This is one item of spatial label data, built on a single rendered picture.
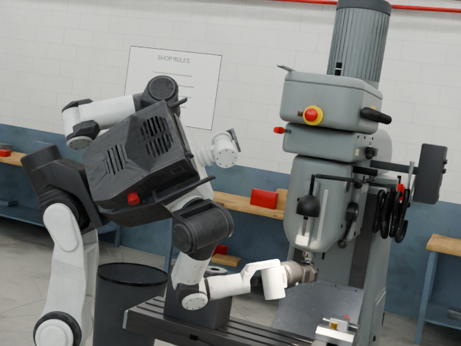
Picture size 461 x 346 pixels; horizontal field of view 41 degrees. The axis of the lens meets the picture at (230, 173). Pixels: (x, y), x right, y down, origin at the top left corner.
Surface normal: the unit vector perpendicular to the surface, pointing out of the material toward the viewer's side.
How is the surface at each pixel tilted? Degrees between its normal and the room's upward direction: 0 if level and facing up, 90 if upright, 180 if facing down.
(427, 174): 90
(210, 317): 90
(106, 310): 94
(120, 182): 75
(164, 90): 61
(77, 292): 90
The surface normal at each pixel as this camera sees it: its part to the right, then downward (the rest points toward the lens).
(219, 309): 0.88, 0.17
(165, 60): -0.38, 0.04
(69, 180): -0.07, 0.08
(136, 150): -0.50, -0.26
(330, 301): -0.27, -0.42
